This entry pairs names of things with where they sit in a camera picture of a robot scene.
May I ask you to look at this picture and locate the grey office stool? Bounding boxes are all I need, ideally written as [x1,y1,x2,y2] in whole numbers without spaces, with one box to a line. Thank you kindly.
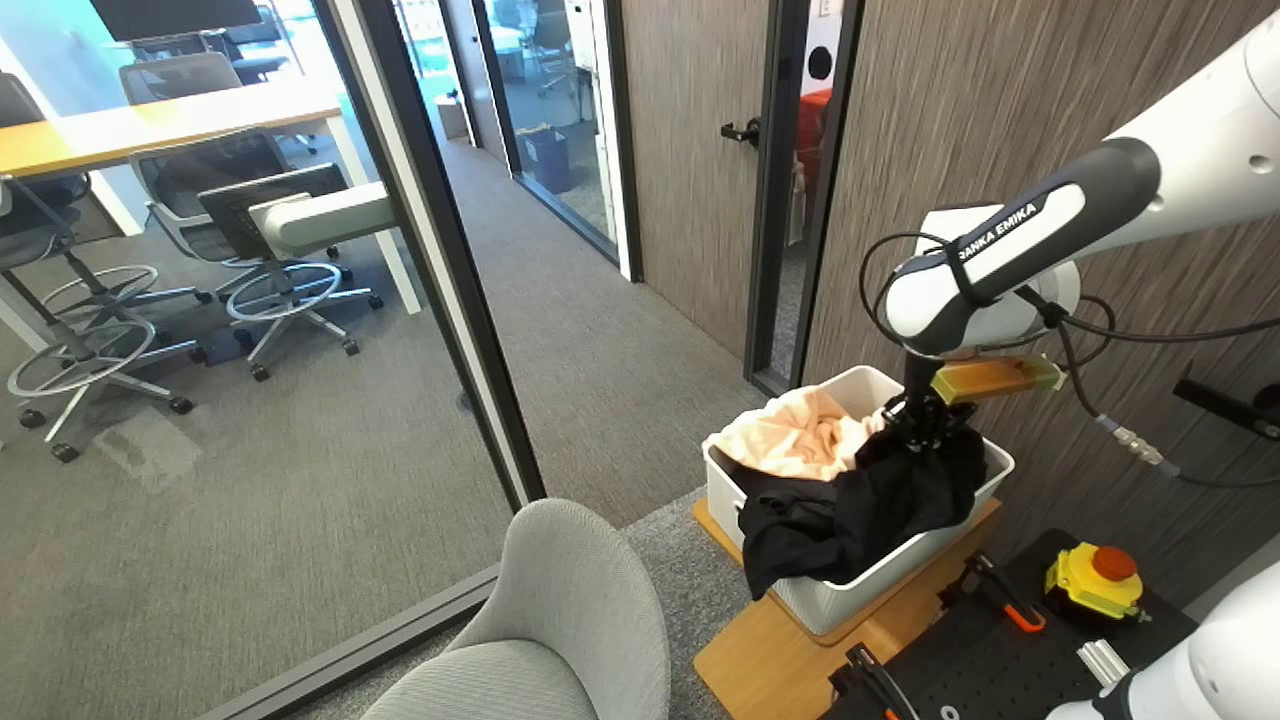
[201,166,386,382]
[0,179,203,463]

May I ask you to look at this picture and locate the grey office stool far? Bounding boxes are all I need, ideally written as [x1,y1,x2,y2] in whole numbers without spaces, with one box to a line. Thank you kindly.
[0,179,203,463]

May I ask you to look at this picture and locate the wooden door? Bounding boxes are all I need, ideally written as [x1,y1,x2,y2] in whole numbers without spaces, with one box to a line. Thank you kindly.
[618,0,769,355]

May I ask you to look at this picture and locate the peach cloth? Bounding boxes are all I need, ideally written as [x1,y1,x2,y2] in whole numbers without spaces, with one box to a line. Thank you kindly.
[713,388,885,479]

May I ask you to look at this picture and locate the grey office stool near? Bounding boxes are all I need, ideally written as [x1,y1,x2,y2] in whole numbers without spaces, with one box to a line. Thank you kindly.
[201,166,386,382]

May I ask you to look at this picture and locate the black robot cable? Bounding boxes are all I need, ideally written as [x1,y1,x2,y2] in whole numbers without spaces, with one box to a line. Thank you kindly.
[855,230,1280,493]

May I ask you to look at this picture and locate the orange handled tool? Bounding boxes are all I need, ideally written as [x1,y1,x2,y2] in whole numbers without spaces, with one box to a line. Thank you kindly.
[970,556,1047,636]

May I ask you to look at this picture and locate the yellow emergency stop button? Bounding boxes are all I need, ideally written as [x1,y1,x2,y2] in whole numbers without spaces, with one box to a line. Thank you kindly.
[1045,540,1142,621]

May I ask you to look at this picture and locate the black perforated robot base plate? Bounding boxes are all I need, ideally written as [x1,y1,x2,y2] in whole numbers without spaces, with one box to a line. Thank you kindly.
[821,528,1190,720]

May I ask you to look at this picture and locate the black glass door frame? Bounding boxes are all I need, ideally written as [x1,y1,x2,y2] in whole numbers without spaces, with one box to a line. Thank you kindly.
[314,0,542,507]

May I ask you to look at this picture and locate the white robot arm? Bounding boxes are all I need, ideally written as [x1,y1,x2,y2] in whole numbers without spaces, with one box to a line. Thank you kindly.
[885,14,1280,355]

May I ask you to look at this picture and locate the wooden top white desk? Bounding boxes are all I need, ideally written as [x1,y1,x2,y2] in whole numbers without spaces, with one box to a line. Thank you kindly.
[0,82,424,354]

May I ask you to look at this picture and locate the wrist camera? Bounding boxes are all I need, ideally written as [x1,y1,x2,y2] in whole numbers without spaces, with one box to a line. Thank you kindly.
[933,355,1061,403]

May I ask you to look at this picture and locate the grey chair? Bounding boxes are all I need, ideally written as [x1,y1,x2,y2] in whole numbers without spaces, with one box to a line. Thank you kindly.
[360,500,671,720]

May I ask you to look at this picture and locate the black door handle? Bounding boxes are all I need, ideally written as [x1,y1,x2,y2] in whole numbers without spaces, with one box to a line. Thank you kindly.
[721,122,761,147]

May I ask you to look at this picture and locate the black cloth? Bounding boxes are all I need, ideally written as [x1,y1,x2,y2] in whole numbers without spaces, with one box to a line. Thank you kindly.
[735,407,989,596]

